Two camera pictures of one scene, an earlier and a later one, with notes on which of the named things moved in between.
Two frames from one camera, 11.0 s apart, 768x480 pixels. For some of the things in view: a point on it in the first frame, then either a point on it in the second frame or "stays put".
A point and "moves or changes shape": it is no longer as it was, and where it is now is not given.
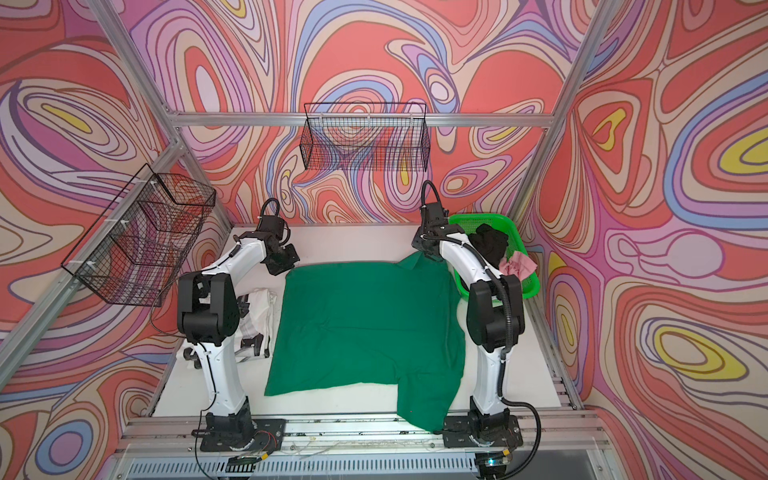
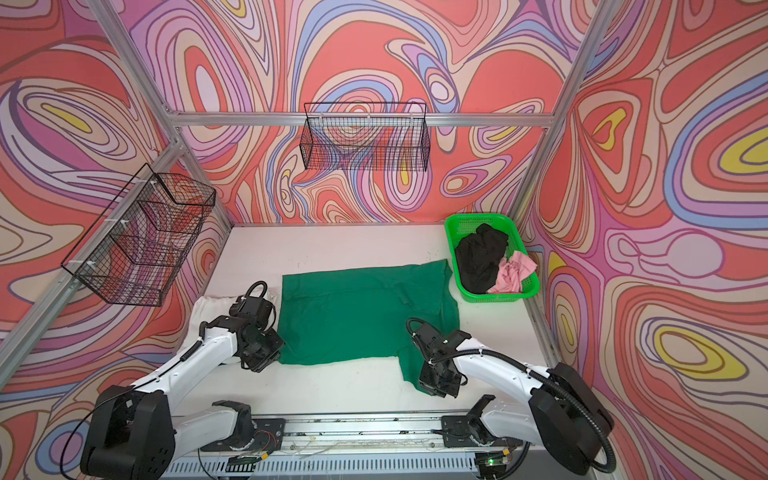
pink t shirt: x=519 y=265 stays put
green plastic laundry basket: x=470 y=222 stays put
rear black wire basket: x=365 y=136 stays put
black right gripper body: x=422 y=241 to x=436 y=380
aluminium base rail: x=554 y=446 stays put
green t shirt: x=393 y=323 moves or changes shape
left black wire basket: x=134 y=251 stays put
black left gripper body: x=286 y=259 to x=267 y=348
